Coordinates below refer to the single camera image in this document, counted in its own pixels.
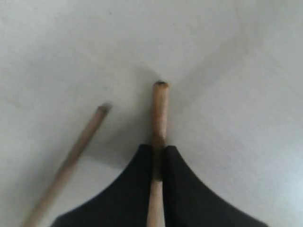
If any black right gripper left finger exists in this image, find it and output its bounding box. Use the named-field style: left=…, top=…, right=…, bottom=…
left=52, top=144, right=152, bottom=227

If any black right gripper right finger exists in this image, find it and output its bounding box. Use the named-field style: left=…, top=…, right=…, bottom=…
left=162, top=146, right=266, bottom=227

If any wooden chopstick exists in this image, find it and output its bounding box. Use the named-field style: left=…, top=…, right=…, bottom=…
left=21, top=103, right=111, bottom=227
left=146, top=81, right=169, bottom=227

